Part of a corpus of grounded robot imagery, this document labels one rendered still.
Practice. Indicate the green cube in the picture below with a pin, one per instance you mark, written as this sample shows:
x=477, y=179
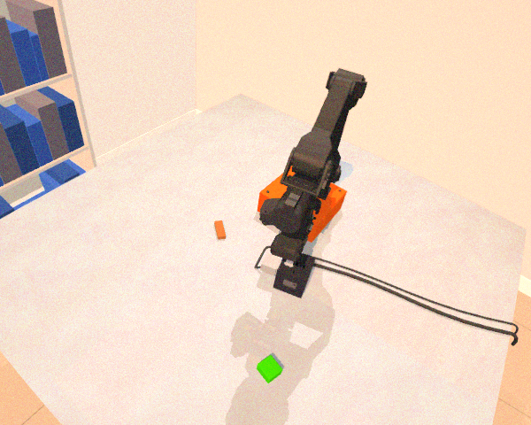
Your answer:
x=269, y=368

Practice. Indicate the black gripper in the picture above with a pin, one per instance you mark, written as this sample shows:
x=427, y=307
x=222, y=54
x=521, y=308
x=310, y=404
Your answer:
x=290, y=245

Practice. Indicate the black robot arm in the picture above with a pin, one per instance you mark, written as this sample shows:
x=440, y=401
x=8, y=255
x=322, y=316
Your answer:
x=315, y=160

